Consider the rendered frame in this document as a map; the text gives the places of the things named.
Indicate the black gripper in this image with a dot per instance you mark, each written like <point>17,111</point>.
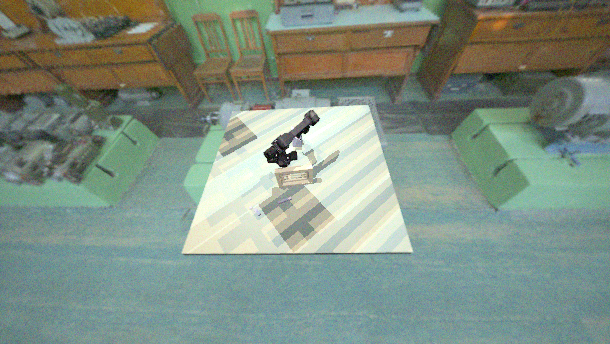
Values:
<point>292,156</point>

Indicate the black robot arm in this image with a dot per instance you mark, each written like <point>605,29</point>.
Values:
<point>283,141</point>

